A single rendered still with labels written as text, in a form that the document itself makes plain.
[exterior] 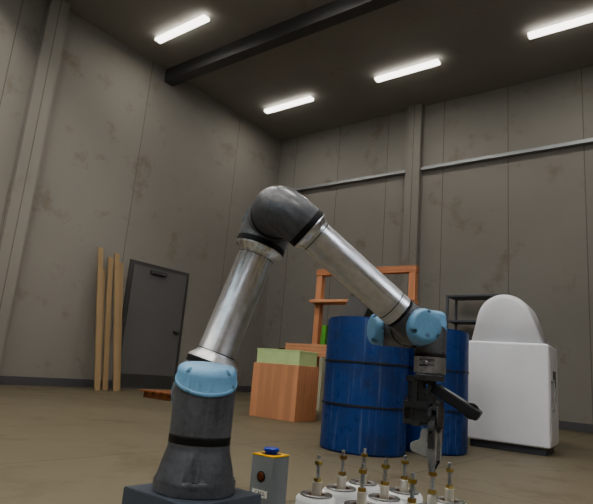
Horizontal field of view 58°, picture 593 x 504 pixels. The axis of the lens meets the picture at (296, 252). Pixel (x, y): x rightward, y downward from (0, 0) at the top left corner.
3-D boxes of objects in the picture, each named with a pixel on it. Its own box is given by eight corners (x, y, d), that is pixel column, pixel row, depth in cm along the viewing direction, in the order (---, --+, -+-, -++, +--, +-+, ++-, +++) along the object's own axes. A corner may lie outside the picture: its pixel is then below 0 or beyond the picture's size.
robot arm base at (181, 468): (191, 504, 90) (198, 442, 92) (134, 486, 99) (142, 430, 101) (251, 493, 101) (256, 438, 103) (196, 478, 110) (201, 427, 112)
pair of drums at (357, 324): (482, 453, 436) (483, 333, 456) (395, 465, 342) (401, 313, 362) (395, 439, 489) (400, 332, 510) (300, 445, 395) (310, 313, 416)
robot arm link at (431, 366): (449, 359, 132) (441, 357, 125) (448, 378, 131) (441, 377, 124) (418, 357, 135) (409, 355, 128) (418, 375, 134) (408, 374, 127)
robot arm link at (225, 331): (161, 416, 107) (262, 178, 121) (161, 409, 121) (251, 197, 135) (218, 437, 108) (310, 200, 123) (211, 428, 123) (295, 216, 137)
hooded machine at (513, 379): (566, 452, 494) (563, 302, 524) (552, 458, 444) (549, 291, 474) (481, 440, 539) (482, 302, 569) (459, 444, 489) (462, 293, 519)
